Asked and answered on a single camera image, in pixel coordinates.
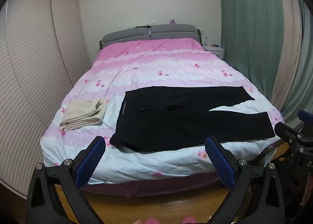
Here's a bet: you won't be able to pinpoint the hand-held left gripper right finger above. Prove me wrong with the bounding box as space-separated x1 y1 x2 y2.
205 136 285 224

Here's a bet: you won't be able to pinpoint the pale green curtain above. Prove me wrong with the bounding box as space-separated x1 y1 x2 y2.
284 0 313 123

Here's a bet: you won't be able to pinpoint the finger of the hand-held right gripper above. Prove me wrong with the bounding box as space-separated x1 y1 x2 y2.
297 110 313 128
274 122 307 143

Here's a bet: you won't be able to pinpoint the beige curtain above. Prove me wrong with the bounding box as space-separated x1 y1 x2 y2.
270 0 304 113

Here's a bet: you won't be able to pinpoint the white louvered wardrobe door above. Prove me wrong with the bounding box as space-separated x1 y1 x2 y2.
51 0 94 87
0 0 74 195

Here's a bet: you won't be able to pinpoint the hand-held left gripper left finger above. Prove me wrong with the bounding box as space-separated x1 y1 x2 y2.
26 135 107 224

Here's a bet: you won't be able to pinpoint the white nightstand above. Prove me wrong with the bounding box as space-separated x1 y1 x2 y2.
202 44 225 60

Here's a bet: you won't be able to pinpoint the folded beige pants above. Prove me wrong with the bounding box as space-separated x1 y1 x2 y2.
60 98 107 131

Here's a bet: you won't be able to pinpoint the dark green curtain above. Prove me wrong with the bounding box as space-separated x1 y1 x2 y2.
216 0 286 100

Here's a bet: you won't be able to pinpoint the bed with pink floral cover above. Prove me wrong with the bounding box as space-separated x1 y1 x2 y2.
40 38 285 185

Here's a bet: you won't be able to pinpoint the dark bed headboard frame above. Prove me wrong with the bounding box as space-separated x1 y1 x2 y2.
99 28 203 51

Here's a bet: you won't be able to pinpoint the black pants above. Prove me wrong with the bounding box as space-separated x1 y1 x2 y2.
109 86 276 152

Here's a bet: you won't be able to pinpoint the grey headboard cushion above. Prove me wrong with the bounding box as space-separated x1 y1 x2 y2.
102 28 150 45
150 24 198 40

